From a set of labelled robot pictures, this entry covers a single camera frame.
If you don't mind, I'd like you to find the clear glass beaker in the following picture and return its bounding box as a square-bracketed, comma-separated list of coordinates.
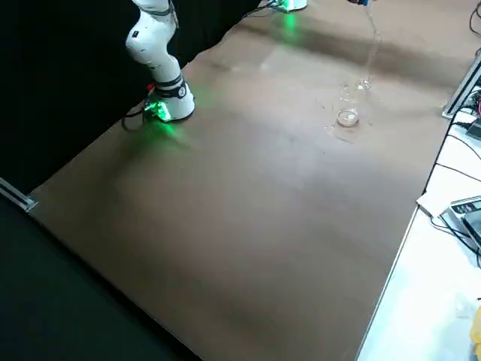
[336, 83, 362, 128]

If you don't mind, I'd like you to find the aluminium corner profile bar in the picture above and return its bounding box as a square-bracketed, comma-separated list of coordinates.
[0, 176, 39, 216]

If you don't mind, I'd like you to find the grey device with label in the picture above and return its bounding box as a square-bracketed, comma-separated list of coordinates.
[438, 195, 481, 260]

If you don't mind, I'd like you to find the small black adapter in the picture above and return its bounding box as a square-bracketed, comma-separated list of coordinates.
[465, 117, 481, 141]

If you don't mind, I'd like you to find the yellow object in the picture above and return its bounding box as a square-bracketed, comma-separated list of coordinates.
[468, 300, 481, 361]

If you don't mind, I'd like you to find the black arm base cable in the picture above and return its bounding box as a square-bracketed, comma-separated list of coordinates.
[122, 103, 153, 132]
[242, 0, 283, 19]

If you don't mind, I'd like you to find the long black desk cable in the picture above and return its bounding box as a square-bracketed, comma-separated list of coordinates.
[434, 112, 481, 177]

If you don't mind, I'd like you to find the thin black cable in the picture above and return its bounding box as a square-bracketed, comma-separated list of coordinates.
[430, 216, 481, 270]

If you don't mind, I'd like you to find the aluminium profile post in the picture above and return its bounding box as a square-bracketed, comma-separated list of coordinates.
[440, 48, 481, 120]

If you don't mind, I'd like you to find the black hanging cable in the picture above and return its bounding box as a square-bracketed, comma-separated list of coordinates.
[467, 5, 481, 37]

